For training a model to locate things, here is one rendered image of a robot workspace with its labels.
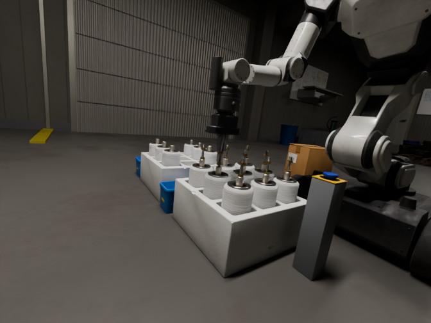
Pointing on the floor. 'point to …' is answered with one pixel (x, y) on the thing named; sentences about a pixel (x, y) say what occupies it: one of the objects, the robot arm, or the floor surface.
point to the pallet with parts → (415, 152)
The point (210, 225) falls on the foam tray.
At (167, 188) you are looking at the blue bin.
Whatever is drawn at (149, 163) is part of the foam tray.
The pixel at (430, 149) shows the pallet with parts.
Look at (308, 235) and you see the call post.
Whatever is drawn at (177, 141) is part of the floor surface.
